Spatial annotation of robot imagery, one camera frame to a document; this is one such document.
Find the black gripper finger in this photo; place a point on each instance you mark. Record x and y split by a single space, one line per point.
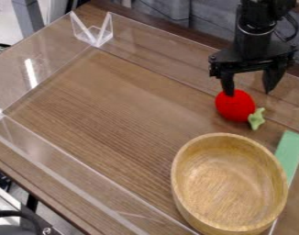
274 71
227 83

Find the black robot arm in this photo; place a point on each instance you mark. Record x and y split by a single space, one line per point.
265 28

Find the wooden bowl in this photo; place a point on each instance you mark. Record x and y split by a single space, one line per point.
230 186

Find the green tape strip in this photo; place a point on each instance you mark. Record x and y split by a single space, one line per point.
287 153

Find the black metal bracket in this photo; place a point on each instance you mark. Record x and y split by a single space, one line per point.
43 223

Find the clear acrylic enclosure wall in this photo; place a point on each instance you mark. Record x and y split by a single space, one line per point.
95 117

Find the red plush fruit green stem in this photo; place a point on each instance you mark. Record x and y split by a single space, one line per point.
238 108

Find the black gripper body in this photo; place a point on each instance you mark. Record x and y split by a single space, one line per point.
227 60

